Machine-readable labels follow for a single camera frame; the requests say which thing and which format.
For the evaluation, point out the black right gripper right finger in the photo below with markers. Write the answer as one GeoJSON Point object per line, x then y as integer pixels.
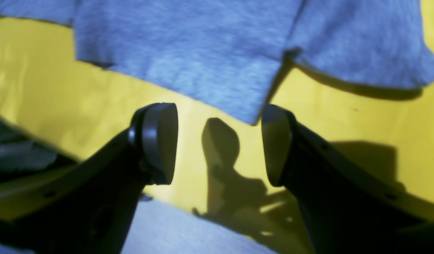
{"type": "Point", "coordinates": [346, 210]}

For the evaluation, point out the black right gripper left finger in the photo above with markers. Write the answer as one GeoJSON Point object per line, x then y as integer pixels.
{"type": "Point", "coordinates": [89, 208]}

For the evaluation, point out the grey t-shirt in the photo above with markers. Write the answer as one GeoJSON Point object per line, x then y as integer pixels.
{"type": "Point", "coordinates": [227, 53]}

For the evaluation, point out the yellow table cloth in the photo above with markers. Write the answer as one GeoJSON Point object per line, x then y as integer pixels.
{"type": "Point", "coordinates": [220, 201]}

